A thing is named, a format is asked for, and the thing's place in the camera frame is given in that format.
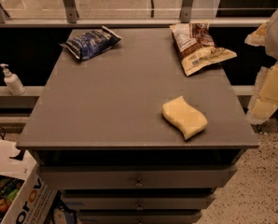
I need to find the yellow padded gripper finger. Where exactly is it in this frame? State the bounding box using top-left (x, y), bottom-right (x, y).
top-left (246, 61), bottom-right (278, 125)
top-left (244, 22), bottom-right (268, 47)

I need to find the yellow wavy sponge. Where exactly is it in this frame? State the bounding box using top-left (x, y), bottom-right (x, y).
top-left (161, 96), bottom-right (208, 140)

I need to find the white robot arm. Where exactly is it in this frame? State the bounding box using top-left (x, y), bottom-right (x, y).
top-left (244, 8), bottom-right (278, 125)

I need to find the brown white chip bag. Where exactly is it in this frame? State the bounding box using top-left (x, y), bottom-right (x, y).
top-left (170, 22), bottom-right (237, 77)

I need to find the blue chip bag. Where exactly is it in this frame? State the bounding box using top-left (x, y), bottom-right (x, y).
top-left (61, 26), bottom-right (121, 62)

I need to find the grey drawer cabinet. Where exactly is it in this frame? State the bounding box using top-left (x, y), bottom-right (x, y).
top-left (18, 28), bottom-right (258, 224)

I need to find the white pump dispenser bottle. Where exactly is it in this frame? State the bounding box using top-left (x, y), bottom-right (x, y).
top-left (0, 63), bottom-right (26, 95)

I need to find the metal window railing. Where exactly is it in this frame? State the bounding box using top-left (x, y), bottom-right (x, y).
top-left (0, 0), bottom-right (278, 28)

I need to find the white cardboard box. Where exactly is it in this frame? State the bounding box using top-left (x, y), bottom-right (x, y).
top-left (0, 139), bottom-right (57, 224)

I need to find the orange fruit in box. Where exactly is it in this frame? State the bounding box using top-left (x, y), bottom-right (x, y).
top-left (0, 199), bottom-right (8, 214)

